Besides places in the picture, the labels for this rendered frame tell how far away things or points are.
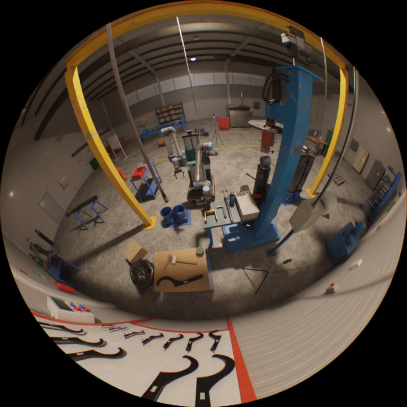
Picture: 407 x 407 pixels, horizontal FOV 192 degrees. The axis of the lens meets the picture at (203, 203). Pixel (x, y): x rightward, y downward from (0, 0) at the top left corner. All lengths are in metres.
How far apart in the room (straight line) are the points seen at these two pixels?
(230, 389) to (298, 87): 1.79
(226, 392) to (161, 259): 1.61
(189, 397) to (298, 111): 1.80
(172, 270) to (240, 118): 9.50
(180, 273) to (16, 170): 10.38
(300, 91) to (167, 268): 2.30
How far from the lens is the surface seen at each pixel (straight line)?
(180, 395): 0.78
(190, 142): 2.54
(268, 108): 1.59
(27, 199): 9.99
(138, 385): 0.85
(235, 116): 9.54
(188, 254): 1.63
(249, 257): 2.59
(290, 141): 1.23
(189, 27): 5.74
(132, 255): 2.90
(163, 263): 1.72
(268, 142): 1.50
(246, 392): 0.74
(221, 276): 2.47
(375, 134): 11.83
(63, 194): 10.80
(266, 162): 1.80
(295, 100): 1.20
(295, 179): 3.22
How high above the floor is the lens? 2.46
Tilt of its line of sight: 49 degrees down
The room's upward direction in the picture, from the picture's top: 12 degrees counter-clockwise
